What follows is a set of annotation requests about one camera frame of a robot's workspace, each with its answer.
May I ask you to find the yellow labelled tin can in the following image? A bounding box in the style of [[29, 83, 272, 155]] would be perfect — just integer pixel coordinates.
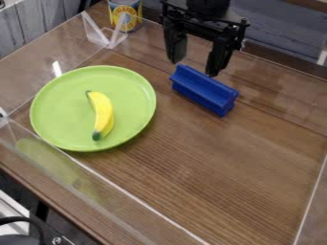
[[107, 0, 143, 33]]

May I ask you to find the blue plastic block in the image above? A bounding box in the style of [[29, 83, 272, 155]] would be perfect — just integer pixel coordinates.
[[169, 64, 239, 117]]

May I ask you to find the black cable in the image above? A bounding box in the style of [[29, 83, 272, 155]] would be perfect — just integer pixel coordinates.
[[0, 215, 45, 245]]

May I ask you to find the clear acrylic front wall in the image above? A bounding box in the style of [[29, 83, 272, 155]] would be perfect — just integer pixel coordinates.
[[0, 108, 208, 245]]

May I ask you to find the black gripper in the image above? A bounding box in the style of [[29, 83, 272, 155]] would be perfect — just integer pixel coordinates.
[[161, 0, 251, 78]]

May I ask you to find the clear acrylic corner bracket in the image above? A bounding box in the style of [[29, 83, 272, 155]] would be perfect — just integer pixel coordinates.
[[81, 11, 128, 50]]

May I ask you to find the yellow toy banana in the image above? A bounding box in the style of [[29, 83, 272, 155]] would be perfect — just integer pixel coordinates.
[[85, 91, 115, 142]]

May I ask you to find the green round plate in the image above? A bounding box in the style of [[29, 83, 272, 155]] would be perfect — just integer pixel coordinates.
[[29, 65, 157, 152]]

